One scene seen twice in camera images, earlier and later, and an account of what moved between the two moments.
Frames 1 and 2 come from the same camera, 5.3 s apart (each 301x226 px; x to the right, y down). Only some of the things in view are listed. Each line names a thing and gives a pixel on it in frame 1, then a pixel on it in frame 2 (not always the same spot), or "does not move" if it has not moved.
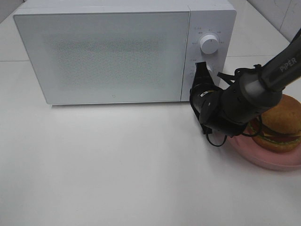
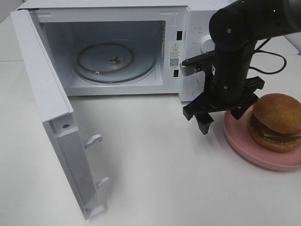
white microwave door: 107,57 -> 52,100
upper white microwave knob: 209,44 does not move
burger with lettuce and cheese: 278,129 does not move
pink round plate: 282,161 does not move
